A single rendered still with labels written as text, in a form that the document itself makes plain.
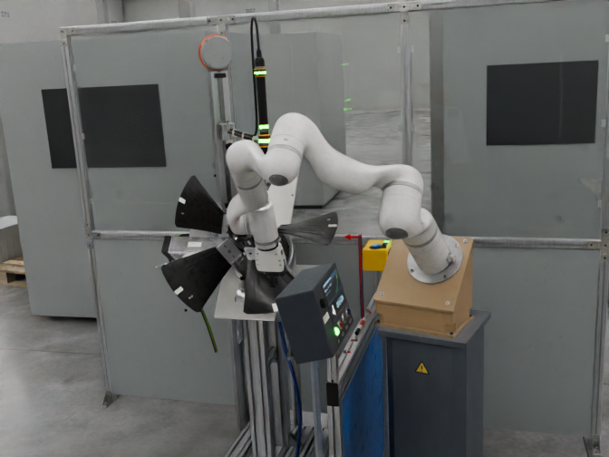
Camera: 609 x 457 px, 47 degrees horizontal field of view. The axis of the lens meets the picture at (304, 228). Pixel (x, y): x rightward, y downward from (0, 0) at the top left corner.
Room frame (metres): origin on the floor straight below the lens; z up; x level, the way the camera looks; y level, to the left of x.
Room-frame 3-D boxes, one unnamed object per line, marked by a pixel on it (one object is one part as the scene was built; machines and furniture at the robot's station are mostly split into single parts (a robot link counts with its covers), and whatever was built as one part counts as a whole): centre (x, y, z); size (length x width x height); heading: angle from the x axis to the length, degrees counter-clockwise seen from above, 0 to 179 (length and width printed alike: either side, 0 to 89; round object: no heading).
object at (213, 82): (3.29, 0.36, 0.90); 0.08 x 0.06 x 1.80; 109
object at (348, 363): (2.41, -0.19, 0.82); 0.90 x 0.04 x 0.08; 164
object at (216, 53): (3.29, 0.36, 1.88); 0.16 x 0.07 x 0.16; 109
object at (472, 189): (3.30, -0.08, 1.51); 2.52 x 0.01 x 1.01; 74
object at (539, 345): (3.30, -0.08, 0.50); 2.59 x 0.03 x 0.91; 74
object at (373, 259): (2.79, -0.30, 1.02); 0.16 x 0.10 x 0.11; 164
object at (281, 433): (2.97, 0.16, 0.58); 0.09 x 0.05 x 1.15; 74
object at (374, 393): (2.41, -0.19, 0.45); 0.82 x 0.02 x 0.66; 164
